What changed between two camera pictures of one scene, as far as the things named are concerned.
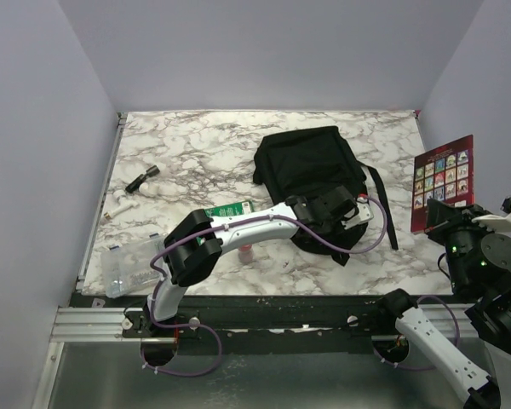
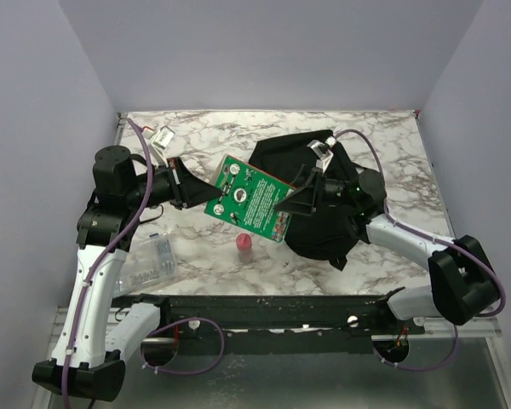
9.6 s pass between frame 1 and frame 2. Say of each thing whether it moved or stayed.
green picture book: moved
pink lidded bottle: stayed
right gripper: moved
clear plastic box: stayed
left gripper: moved
